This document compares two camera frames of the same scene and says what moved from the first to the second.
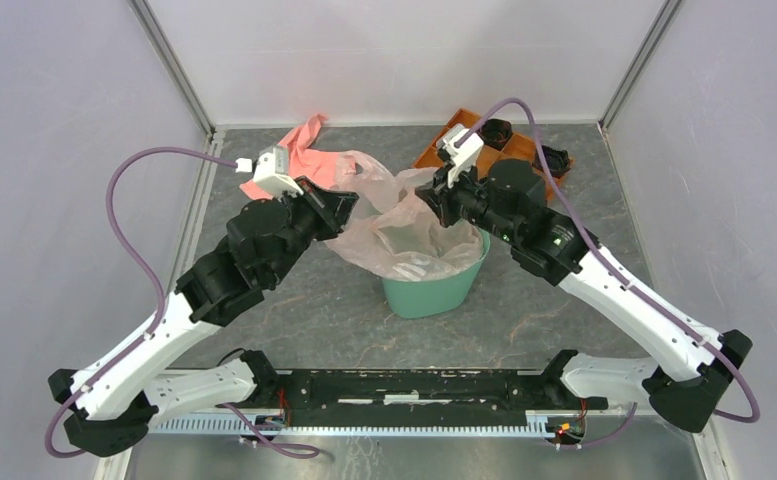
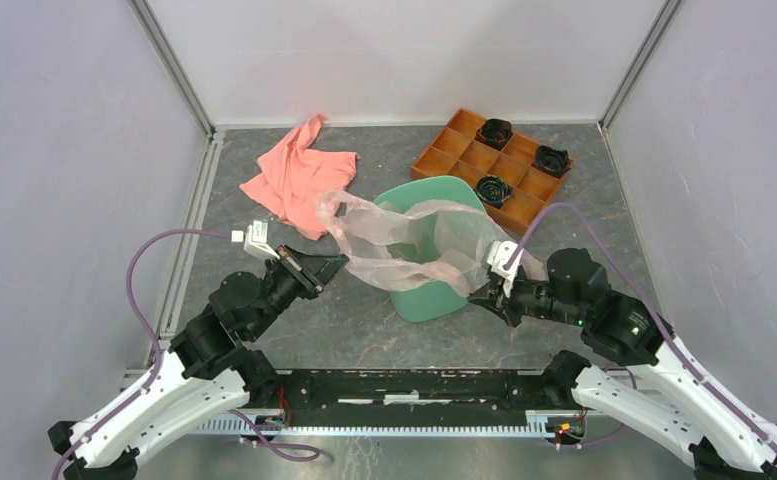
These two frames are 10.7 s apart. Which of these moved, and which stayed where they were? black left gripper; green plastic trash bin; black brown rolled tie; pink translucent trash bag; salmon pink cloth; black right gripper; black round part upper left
Moved: black left gripper; black right gripper; pink translucent trash bag; green plastic trash bin
Stayed: black round part upper left; black brown rolled tie; salmon pink cloth
